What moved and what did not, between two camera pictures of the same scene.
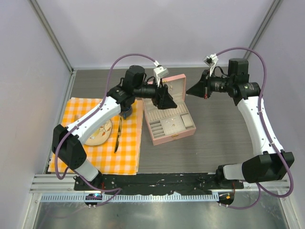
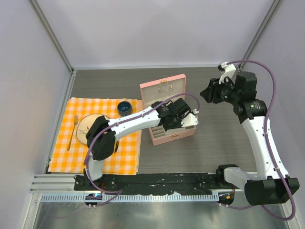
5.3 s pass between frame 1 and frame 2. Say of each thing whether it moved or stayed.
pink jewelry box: stayed
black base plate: stayed
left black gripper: moved
